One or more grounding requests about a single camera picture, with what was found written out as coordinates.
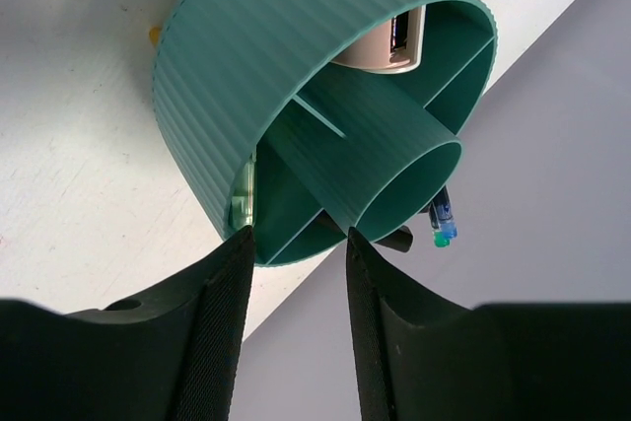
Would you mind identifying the clear blue ink pen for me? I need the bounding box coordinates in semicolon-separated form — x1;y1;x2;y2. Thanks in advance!
429;186;457;247

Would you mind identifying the yellow black highlighter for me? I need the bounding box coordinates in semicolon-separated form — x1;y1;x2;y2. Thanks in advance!
315;211;413;253

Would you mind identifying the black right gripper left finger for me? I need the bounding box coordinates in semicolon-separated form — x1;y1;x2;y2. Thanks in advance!
1;228;254;420

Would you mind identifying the teal round pen holder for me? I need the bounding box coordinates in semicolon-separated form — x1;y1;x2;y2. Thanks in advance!
152;0;497;266

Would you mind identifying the yellow holder foot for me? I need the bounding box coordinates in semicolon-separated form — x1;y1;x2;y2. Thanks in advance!
149;27;162;46

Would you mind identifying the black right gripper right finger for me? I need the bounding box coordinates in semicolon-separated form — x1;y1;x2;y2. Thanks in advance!
346;230;630;420

